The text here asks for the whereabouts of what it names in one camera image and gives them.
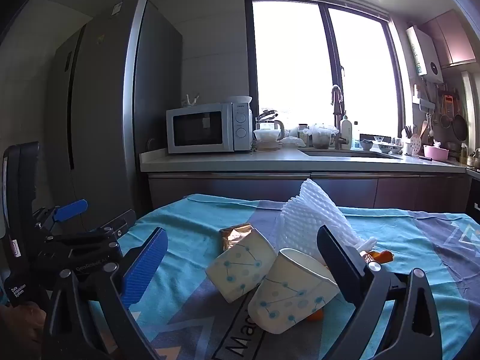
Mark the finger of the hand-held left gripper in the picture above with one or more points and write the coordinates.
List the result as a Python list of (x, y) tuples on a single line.
[(71, 208), (120, 222)]

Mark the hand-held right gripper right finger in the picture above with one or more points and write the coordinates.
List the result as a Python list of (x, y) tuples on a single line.
[(337, 258)]

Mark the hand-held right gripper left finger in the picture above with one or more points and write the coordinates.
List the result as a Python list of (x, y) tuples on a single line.
[(144, 266)]

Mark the dotted paper cup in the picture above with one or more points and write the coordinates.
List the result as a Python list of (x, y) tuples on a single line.
[(240, 266), (292, 300)]

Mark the person's left hand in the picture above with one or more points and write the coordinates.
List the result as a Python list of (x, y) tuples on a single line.
[(22, 318)]

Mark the orange peel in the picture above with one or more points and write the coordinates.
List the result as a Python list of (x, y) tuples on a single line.
[(382, 257), (315, 315)]

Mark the white foam net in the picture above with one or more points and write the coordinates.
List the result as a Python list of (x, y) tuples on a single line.
[(315, 213)]

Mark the teal printed tablecloth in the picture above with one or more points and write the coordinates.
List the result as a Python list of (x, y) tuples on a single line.
[(187, 225)]

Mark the gold snack wrapper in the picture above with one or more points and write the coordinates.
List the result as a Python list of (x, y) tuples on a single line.
[(234, 234)]

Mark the kitchen sink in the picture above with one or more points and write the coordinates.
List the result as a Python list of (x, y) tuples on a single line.
[(348, 153)]

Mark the grey refrigerator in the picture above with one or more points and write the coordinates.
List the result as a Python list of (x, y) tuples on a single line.
[(105, 101)]

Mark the kitchen counter with cabinets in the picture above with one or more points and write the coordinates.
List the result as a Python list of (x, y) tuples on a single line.
[(225, 161)]

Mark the clear plastic container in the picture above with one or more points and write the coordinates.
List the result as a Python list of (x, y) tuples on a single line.
[(321, 137)]

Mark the white microwave oven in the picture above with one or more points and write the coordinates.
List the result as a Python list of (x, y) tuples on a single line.
[(202, 129)]

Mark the white soap bottle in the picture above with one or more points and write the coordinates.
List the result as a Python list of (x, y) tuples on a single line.
[(346, 131)]

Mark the white mug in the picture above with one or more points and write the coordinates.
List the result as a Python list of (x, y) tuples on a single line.
[(407, 148)]

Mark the glass jar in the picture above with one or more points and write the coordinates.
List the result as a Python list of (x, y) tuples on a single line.
[(303, 130)]

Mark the white figurine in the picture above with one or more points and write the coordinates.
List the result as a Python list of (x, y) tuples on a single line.
[(190, 100)]

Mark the metal faucet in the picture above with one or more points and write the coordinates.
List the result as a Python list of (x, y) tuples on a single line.
[(338, 116)]

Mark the pink bowl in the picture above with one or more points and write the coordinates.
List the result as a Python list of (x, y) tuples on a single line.
[(435, 152)]

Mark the electric kettle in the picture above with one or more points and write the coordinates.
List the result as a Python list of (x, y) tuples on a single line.
[(270, 122)]

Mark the white bowl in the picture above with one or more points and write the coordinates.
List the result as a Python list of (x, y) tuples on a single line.
[(238, 99)]

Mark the hanging strainer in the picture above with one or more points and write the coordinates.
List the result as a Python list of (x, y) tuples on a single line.
[(459, 125)]

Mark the kitchen window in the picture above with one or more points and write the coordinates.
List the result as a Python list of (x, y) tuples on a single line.
[(288, 63)]

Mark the white water heater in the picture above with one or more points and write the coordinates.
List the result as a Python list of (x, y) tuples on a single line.
[(423, 54)]

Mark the round wall plate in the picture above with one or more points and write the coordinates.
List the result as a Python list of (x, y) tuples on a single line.
[(151, 144)]

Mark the white wall shelf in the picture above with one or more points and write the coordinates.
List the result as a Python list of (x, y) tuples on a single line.
[(422, 101)]

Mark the pink wall cabinet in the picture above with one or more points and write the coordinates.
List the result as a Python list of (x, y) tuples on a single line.
[(450, 37)]

